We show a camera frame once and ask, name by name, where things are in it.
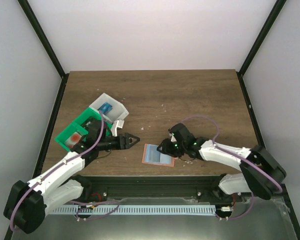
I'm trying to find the black frame post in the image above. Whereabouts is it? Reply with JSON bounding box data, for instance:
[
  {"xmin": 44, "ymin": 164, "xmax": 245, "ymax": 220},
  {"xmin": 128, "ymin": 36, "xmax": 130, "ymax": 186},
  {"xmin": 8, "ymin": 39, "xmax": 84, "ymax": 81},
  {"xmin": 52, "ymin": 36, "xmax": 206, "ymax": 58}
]
[
  {"xmin": 16, "ymin": 0, "xmax": 67, "ymax": 78},
  {"xmin": 238, "ymin": 0, "xmax": 288, "ymax": 76}
]

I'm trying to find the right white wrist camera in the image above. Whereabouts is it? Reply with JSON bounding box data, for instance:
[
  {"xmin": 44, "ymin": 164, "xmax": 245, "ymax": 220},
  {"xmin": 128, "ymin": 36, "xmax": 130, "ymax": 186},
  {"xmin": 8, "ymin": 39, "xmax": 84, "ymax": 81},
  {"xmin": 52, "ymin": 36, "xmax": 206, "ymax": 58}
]
[{"xmin": 168, "ymin": 129, "xmax": 177, "ymax": 143}]

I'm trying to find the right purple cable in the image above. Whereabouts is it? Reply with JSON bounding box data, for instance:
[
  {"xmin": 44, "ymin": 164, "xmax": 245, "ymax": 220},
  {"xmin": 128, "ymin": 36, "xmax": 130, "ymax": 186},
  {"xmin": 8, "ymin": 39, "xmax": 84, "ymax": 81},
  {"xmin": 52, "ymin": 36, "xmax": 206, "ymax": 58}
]
[{"xmin": 181, "ymin": 114, "xmax": 283, "ymax": 221}]

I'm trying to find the white plastic bin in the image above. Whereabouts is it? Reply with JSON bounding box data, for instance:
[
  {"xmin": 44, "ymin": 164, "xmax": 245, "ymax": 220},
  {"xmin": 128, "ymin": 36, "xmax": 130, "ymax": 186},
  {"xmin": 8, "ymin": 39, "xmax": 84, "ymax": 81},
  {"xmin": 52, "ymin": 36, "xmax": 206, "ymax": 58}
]
[{"xmin": 89, "ymin": 93, "xmax": 129, "ymax": 123}]

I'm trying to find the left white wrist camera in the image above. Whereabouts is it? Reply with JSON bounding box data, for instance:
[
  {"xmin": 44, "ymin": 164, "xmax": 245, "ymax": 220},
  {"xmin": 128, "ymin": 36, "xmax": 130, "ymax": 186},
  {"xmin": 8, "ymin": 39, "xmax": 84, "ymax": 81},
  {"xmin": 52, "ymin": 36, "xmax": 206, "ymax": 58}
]
[{"xmin": 110, "ymin": 119, "xmax": 125, "ymax": 137}]

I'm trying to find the black card in bin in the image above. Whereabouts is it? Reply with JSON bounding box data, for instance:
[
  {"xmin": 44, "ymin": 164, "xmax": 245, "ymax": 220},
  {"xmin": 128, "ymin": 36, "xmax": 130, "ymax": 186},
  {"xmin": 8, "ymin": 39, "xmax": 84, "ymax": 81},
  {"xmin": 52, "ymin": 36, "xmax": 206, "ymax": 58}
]
[{"xmin": 81, "ymin": 116, "xmax": 96, "ymax": 129}]

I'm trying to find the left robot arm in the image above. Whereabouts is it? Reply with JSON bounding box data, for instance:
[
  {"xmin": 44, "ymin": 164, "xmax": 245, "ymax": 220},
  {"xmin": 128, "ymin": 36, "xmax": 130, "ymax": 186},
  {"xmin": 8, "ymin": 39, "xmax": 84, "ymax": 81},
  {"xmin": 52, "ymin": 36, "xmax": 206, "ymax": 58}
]
[{"xmin": 3, "ymin": 117, "xmax": 140, "ymax": 234}]

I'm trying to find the light blue slotted cable duct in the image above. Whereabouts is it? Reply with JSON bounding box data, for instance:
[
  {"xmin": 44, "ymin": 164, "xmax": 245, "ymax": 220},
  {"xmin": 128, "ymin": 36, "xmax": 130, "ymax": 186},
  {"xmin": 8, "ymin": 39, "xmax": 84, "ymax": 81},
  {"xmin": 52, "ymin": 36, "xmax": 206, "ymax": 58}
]
[{"xmin": 52, "ymin": 204, "xmax": 216, "ymax": 216}]

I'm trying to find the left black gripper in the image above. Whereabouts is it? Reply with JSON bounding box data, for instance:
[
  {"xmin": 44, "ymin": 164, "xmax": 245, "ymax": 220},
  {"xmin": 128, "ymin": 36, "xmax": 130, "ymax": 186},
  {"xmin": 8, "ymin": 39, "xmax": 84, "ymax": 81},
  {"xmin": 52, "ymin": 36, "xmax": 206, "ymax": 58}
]
[{"xmin": 97, "ymin": 133, "xmax": 141, "ymax": 152}]

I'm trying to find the red dot card in bin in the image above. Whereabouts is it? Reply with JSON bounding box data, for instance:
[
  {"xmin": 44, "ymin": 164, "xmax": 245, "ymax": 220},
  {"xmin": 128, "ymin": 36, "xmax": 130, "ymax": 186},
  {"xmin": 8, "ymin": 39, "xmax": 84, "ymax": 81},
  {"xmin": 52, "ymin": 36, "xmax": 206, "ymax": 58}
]
[{"xmin": 64, "ymin": 132, "xmax": 82, "ymax": 149}]

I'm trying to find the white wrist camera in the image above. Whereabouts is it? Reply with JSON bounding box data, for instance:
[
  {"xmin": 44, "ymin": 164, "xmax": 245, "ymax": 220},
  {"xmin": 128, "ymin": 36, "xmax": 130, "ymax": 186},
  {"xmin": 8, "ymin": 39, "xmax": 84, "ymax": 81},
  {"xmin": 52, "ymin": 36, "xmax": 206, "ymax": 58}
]
[
  {"xmin": 168, "ymin": 129, "xmax": 177, "ymax": 143},
  {"xmin": 110, "ymin": 119, "xmax": 125, "ymax": 137}
]

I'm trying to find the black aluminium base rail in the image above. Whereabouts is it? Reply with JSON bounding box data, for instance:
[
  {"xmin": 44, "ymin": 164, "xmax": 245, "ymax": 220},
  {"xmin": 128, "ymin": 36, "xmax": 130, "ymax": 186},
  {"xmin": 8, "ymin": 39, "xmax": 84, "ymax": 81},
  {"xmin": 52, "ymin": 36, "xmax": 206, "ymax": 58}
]
[{"xmin": 70, "ymin": 174, "xmax": 232, "ymax": 203}]

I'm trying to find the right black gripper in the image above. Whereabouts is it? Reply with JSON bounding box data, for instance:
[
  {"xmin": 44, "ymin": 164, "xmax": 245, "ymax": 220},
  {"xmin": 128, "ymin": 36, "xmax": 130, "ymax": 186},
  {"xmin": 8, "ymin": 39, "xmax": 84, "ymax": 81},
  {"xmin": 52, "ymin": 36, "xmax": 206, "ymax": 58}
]
[{"xmin": 156, "ymin": 138, "xmax": 186, "ymax": 158}]

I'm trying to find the blue card in bin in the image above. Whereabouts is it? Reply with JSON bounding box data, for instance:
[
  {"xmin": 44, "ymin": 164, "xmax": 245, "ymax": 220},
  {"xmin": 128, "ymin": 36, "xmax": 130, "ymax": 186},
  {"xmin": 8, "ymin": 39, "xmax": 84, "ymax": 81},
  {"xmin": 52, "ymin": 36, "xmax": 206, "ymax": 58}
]
[{"xmin": 98, "ymin": 102, "xmax": 113, "ymax": 114}]

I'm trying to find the green plastic bin middle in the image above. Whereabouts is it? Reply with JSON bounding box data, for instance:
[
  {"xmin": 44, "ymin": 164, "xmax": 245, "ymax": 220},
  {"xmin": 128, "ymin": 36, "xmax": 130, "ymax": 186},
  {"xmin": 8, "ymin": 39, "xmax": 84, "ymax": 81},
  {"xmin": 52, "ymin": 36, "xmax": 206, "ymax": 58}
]
[{"xmin": 71, "ymin": 107, "xmax": 101, "ymax": 135}]

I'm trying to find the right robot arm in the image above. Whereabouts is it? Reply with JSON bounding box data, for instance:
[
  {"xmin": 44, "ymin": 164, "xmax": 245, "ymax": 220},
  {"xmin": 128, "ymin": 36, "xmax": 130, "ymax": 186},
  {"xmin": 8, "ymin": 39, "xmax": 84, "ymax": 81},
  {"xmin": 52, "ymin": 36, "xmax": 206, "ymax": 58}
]
[{"xmin": 157, "ymin": 123, "xmax": 287, "ymax": 202}]

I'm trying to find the right black frame post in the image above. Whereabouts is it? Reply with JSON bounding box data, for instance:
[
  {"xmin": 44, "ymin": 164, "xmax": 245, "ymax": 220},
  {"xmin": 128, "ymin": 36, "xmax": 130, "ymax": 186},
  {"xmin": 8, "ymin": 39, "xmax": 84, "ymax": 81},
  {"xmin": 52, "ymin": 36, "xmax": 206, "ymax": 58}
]
[{"xmin": 238, "ymin": 0, "xmax": 288, "ymax": 76}]

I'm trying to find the left black frame post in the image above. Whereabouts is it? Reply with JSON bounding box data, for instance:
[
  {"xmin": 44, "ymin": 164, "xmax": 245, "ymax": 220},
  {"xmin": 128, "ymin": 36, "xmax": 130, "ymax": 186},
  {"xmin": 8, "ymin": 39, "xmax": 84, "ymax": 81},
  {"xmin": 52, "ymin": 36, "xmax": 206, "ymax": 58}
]
[{"xmin": 16, "ymin": 0, "xmax": 67, "ymax": 78}]

